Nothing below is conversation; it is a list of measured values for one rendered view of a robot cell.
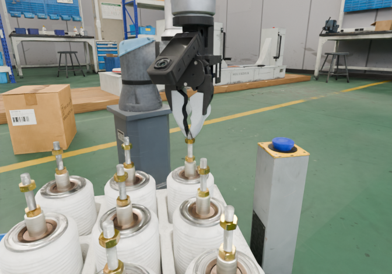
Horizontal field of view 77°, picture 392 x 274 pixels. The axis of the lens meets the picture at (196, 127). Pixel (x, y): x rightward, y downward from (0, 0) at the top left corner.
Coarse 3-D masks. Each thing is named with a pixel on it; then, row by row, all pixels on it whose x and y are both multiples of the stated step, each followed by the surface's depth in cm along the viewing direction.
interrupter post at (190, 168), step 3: (186, 162) 48; (192, 162) 48; (195, 162) 49; (186, 165) 48; (189, 165) 48; (192, 165) 48; (195, 165) 49; (186, 168) 48; (189, 168) 48; (192, 168) 48; (195, 168) 49; (186, 171) 49; (189, 171) 48; (192, 171) 48; (195, 171) 49; (186, 174) 49; (189, 174) 48; (192, 174) 49; (195, 174) 50; (189, 177) 49
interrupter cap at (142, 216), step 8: (112, 208) 39; (136, 208) 39; (144, 208) 39; (104, 216) 37; (112, 216) 37; (136, 216) 37; (144, 216) 37; (128, 224) 36; (136, 224) 35; (144, 224) 35; (120, 232) 34; (128, 232) 34; (136, 232) 34
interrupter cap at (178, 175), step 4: (176, 168) 51; (180, 168) 52; (184, 168) 52; (196, 168) 52; (172, 172) 50; (176, 172) 50; (180, 172) 50; (184, 172) 51; (196, 172) 51; (172, 176) 48; (176, 176) 49; (180, 176) 49; (184, 176) 49; (196, 176) 49; (208, 176) 49; (176, 180) 47; (180, 180) 47; (184, 180) 47; (188, 180) 47; (192, 180) 47; (196, 180) 47; (188, 184) 46; (192, 184) 46
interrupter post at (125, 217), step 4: (116, 204) 35; (128, 204) 35; (116, 208) 35; (120, 208) 35; (124, 208) 35; (128, 208) 35; (120, 212) 35; (124, 212) 35; (128, 212) 35; (120, 216) 35; (124, 216) 35; (128, 216) 35; (132, 216) 36; (120, 220) 35; (124, 220) 35; (128, 220) 35; (132, 220) 36; (120, 224) 35; (124, 224) 35
